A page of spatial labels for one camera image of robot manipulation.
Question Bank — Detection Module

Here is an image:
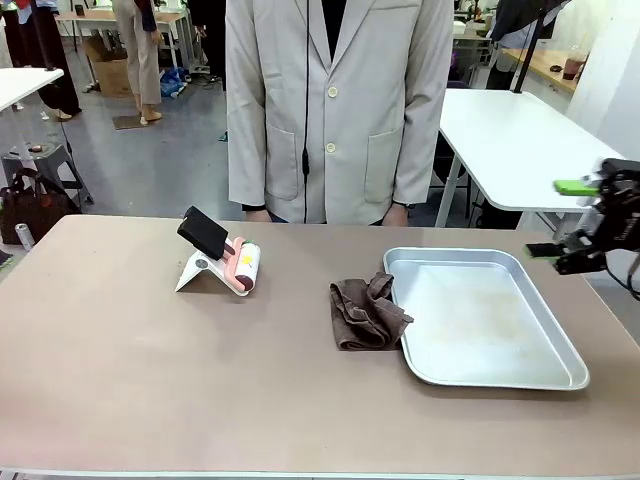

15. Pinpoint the grey stool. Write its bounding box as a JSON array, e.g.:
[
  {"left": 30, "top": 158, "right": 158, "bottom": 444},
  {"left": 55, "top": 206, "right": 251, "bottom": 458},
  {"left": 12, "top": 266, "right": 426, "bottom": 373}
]
[{"left": 0, "top": 142, "right": 95, "bottom": 206}]

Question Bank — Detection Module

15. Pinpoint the person's right forearm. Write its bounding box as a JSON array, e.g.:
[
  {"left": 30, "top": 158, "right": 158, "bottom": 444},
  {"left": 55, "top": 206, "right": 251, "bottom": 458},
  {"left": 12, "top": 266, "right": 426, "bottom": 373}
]
[{"left": 225, "top": 99, "right": 269, "bottom": 209}]

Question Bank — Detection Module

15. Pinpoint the person's left forearm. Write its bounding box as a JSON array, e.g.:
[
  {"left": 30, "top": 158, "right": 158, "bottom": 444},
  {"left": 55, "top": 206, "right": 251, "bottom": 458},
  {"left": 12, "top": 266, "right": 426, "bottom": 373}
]
[{"left": 392, "top": 99, "right": 454, "bottom": 206}]

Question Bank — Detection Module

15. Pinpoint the thin black clip cable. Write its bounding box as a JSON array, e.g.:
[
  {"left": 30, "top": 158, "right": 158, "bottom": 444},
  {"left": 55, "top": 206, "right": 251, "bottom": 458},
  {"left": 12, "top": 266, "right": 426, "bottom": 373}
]
[{"left": 298, "top": 0, "right": 314, "bottom": 224}]

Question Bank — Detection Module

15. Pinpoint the metal tray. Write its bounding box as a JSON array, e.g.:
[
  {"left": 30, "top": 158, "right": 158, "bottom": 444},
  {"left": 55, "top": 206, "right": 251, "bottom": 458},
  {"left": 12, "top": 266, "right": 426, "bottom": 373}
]
[{"left": 382, "top": 246, "right": 591, "bottom": 391}]

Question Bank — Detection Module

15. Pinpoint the dark handbag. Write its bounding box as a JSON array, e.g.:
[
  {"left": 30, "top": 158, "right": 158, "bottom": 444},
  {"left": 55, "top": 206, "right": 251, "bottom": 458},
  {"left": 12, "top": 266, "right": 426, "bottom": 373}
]
[{"left": 0, "top": 168, "right": 72, "bottom": 246}]

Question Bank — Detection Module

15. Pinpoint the pink lint roller black grip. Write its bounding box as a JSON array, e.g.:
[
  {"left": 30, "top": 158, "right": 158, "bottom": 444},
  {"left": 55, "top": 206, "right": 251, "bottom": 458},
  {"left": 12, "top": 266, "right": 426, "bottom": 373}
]
[{"left": 177, "top": 205, "right": 262, "bottom": 294}]

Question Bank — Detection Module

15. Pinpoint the large white table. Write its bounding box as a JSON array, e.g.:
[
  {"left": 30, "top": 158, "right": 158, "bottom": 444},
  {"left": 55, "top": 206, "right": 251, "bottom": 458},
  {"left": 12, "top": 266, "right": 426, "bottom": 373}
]
[{"left": 435, "top": 88, "right": 631, "bottom": 230}]

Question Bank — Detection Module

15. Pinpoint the wooden desk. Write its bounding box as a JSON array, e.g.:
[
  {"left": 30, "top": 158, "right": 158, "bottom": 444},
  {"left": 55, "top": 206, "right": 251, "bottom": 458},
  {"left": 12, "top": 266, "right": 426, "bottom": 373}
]
[{"left": 499, "top": 47, "right": 581, "bottom": 94}]

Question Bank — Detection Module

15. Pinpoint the black slanted pole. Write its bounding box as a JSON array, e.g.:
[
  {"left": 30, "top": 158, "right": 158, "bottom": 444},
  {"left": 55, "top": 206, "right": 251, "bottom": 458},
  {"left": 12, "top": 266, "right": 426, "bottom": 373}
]
[{"left": 512, "top": 0, "right": 549, "bottom": 95}]

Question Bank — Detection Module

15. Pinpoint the brown cloth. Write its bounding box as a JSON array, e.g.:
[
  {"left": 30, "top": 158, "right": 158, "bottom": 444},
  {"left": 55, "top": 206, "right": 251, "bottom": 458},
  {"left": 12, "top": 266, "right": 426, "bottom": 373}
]
[{"left": 328, "top": 271, "right": 415, "bottom": 352}]

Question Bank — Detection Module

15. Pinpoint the blue plastic bag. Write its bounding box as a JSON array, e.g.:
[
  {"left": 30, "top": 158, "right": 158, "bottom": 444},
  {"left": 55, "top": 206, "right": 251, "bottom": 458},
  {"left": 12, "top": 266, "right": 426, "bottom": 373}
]
[{"left": 159, "top": 67, "right": 188, "bottom": 99}]

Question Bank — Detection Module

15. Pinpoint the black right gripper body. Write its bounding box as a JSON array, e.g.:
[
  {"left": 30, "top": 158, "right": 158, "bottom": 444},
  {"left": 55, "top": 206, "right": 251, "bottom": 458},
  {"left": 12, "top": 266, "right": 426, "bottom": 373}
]
[{"left": 584, "top": 192, "right": 640, "bottom": 251}]

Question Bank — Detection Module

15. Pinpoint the person in beige trousers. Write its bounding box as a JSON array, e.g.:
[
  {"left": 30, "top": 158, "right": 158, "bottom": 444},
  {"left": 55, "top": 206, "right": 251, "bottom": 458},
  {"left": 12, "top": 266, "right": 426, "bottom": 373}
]
[{"left": 112, "top": 0, "right": 165, "bottom": 124}]

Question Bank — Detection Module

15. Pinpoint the plastic cup dark drink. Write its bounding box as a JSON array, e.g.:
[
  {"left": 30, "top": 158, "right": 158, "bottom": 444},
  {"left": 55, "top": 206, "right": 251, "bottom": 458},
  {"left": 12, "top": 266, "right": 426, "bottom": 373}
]
[{"left": 563, "top": 44, "right": 585, "bottom": 81}]

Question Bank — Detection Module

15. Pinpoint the person's left hand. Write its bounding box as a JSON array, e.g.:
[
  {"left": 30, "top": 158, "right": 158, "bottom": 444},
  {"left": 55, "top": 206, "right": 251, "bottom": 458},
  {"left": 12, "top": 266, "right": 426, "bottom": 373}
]
[{"left": 383, "top": 203, "right": 410, "bottom": 226}]

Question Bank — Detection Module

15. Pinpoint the person in beige blazer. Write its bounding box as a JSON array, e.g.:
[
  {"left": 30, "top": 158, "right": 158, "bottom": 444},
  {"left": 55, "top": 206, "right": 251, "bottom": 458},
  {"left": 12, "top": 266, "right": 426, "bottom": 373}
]
[{"left": 224, "top": 0, "right": 456, "bottom": 226}]

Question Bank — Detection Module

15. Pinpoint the small white table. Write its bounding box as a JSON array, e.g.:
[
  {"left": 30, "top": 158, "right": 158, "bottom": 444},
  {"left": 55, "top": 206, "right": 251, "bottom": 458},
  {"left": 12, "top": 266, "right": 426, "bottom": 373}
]
[{"left": 0, "top": 67, "right": 65, "bottom": 114}]

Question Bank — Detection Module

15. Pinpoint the person in dark clothes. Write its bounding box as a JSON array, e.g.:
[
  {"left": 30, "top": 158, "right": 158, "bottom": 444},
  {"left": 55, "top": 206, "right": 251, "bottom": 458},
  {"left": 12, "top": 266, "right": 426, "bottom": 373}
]
[{"left": 0, "top": 0, "right": 84, "bottom": 121}]

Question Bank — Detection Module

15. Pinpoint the long wooden table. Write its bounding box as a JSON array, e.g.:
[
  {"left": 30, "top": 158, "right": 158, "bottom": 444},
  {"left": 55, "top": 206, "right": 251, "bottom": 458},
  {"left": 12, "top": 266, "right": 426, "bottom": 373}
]
[{"left": 54, "top": 7, "right": 194, "bottom": 71}]

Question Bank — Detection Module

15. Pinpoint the cardboard box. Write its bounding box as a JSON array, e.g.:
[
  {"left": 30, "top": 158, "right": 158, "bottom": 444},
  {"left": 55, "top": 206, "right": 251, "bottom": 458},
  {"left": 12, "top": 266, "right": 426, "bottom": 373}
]
[{"left": 83, "top": 37, "right": 132, "bottom": 98}]

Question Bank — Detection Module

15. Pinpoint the brown floor mat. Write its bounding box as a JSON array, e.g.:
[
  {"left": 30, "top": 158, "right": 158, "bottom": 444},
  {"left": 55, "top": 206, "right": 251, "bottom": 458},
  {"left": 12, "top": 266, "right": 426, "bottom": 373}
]
[{"left": 112, "top": 114, "right": 152, "bottom": 131}]

